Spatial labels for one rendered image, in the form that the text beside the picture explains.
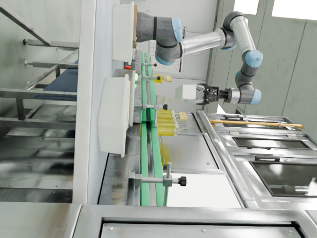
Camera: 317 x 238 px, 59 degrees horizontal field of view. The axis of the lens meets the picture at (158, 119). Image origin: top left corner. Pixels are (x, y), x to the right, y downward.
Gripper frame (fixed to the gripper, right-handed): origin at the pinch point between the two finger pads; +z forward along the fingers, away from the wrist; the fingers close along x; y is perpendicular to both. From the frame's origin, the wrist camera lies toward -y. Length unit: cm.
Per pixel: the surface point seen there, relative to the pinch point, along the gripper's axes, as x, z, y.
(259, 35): -118, -163, -298
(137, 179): 29, 23, 58
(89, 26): -9, 36, 71
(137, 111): 10.1, 24.0, -4.0
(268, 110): 0, -163, -250
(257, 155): 33, -49, -26
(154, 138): 22.0, 15.3, 5.1
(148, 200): 38, 19, 48
